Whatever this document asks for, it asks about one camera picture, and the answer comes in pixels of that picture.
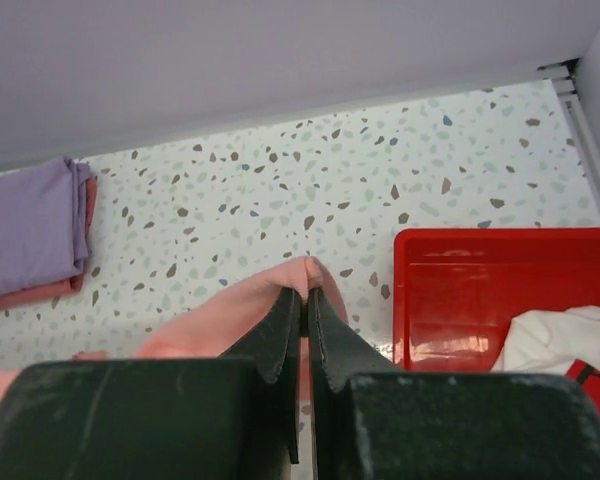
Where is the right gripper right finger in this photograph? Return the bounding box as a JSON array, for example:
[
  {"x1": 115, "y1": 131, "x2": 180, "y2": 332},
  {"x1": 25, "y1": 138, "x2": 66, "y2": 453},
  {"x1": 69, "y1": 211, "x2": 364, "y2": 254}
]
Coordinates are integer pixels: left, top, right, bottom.
[{"x1": 307, "y1": 289, "x2": 600, "y2": 479}]

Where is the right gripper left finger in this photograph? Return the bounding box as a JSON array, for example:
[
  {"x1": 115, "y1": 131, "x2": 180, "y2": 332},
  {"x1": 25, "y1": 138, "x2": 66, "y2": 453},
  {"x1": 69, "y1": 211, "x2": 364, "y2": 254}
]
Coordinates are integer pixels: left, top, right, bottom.
[{"x1": 0, "y1": 289, "x2": 300, "y2": 479}]

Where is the salmon pink t shirt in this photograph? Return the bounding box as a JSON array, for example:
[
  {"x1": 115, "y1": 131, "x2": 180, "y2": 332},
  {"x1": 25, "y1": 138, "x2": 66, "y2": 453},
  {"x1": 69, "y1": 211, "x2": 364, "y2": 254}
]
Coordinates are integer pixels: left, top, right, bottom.
[{"x1": 0, "y1": 256, "x2": 348, "y2": 402}]

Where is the red plastic bin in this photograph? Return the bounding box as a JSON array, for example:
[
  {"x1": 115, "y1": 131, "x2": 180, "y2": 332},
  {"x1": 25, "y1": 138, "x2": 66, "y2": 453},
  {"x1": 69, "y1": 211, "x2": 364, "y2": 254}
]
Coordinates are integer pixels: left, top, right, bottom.
[{"x1": 393, "y1": 228, "x2": 600, "y2": 372}]

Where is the white t shirt red print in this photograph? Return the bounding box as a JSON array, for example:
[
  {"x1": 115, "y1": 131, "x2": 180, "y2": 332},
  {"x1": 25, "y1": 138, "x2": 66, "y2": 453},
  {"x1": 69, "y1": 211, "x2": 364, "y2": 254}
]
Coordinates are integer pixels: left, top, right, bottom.
[{"x1": 489, "y1": 304, "x2": 600, "y2": 426}]

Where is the folded dark pink t shirt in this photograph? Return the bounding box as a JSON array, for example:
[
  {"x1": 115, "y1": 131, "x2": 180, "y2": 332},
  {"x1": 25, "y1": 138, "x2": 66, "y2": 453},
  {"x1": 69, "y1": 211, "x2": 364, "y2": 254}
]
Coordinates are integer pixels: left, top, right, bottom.
[{"x1": 0, "y1": 177, "x2": 99, "y2": 315}]

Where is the folded purple t shirt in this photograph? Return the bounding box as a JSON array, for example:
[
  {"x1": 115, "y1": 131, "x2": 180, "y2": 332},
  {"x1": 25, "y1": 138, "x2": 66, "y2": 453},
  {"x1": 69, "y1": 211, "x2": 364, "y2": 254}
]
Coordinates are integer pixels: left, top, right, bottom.
[{"x1": 0, "y1": 158, "x2": 91, "y2": 296}]

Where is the aluminium table frame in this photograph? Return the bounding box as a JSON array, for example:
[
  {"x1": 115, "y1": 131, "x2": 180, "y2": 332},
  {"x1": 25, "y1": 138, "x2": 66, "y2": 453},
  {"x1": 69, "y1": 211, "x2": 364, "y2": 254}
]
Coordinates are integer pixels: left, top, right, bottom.
[{"x1": 536, "y1": 59, "x2": 600, "y2": 212}]

